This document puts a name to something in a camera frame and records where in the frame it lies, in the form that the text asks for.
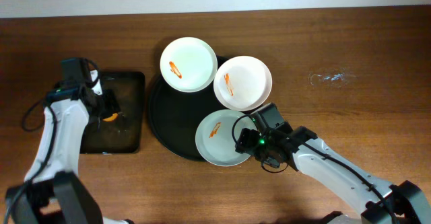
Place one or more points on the pale blue plate front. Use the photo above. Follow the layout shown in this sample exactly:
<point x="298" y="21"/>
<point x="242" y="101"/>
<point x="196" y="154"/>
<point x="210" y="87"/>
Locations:
<point x="214" y="141"/>

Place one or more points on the white plate top right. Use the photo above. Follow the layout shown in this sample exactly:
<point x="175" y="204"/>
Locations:
<point x="242" y="83"/>

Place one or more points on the black round tray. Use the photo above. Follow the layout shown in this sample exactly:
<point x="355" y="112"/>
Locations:
<point x="174" y="116"/>

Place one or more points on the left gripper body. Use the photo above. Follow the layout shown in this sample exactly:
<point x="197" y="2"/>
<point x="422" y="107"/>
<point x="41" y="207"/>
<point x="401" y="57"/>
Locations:
<point x="110" y="106"/>

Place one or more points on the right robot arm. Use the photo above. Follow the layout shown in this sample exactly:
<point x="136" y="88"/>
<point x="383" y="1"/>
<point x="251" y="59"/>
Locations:
<point x="374" y="199"/>

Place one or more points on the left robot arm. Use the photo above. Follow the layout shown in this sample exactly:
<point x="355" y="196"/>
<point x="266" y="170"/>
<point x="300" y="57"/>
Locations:
<point x="51" y="191"/>

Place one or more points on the white plate top left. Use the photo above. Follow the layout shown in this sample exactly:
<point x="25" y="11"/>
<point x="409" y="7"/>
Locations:
<point x="188" y="64"/>

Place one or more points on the green and yellow sponge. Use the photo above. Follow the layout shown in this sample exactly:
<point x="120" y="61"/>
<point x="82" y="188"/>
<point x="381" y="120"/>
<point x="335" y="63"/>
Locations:
<point x="111" y="118"/>

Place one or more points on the black rectangular tray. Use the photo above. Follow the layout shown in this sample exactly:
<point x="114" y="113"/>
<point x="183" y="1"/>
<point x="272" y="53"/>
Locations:
<point x="123" y="134"/>

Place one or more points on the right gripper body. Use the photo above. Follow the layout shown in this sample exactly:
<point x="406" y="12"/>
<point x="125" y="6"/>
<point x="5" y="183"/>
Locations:
<point x="245" y="142"/>

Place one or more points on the white plate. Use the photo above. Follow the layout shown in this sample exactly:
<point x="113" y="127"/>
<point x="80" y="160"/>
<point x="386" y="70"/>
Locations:
<point x="188" y="64"/>
<point x="242" y="83"/>

